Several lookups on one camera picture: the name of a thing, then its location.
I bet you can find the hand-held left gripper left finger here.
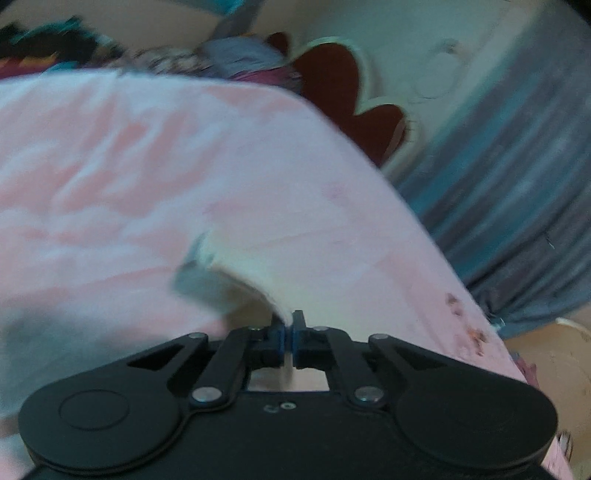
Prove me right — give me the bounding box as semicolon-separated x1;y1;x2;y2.
127;323;287;408

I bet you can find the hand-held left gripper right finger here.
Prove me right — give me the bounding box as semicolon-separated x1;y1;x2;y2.
288;310;450;408

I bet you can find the cream white towel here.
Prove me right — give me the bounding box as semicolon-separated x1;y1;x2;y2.
173;231;296;326

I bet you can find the pile of colourful clothes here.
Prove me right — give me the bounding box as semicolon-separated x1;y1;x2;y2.
0;16;305;93

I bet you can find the pink floral bedsheet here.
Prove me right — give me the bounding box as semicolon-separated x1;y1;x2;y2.
0;69;575;480

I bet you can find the red heart-shaped headboard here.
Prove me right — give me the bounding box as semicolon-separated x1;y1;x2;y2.
265;31;423;169

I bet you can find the blue-grey curtain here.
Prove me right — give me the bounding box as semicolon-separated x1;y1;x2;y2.
392;0;591;326

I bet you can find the white wall cable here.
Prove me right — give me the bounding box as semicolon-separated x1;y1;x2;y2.
411;39;462;103

